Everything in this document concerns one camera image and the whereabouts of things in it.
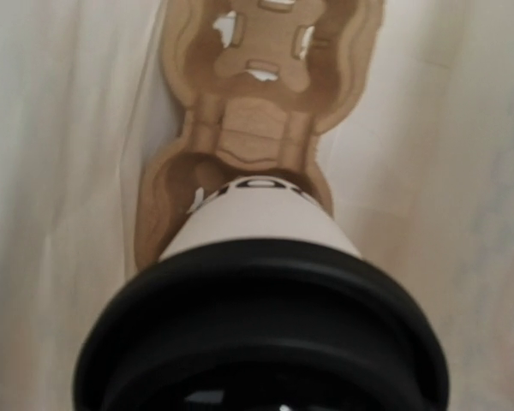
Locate brown cardboard cup carrier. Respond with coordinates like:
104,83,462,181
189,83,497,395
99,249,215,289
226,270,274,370
134,1,385,269

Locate blue checkered paper bag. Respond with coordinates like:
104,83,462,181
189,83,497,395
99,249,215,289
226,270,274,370
0,1,514,410

